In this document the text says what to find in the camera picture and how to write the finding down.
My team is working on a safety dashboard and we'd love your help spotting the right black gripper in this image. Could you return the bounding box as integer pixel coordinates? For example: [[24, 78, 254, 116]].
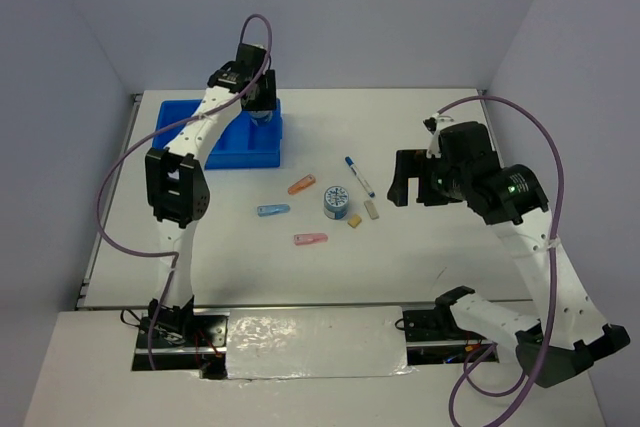
[[386, 148, 468, 205]]

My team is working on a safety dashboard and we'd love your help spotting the blue slime jar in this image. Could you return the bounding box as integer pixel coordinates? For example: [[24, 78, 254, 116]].
[[249, 110, 273, 126], [323, 186, 349, 220]]

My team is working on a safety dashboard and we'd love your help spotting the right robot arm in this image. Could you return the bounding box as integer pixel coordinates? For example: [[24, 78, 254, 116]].
[[387, 115, 630, 388]]

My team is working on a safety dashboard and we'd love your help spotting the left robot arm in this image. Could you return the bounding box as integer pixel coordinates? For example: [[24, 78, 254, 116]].
[[145, 43, 276, 346]]

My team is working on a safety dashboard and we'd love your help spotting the blue compartment bin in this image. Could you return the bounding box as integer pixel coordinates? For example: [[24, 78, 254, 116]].
[[152, 99, 283, 170]]

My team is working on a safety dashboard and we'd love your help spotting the grey eraser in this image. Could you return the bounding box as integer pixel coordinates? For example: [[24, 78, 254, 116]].
[[364, 199, 380, 220]]

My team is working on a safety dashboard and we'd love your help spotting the blue white marker pen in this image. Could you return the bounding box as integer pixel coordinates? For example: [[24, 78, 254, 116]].
[[345, 156, 375, 198]]

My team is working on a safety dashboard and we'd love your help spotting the yellow eraser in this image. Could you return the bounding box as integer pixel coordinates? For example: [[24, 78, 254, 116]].
[[348, 215, 362, 228]]

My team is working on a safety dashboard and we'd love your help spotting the orange correction tape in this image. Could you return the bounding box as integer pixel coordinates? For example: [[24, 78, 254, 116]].
[[287, 174, 316, 195]]

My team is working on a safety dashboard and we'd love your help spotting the blue correction tape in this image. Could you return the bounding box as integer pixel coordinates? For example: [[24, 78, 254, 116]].
[[256, 204, 290, 217]]

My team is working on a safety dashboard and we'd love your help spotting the pink correction tape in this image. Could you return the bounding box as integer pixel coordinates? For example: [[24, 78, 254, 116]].
[[293, 233, 328, 246]]

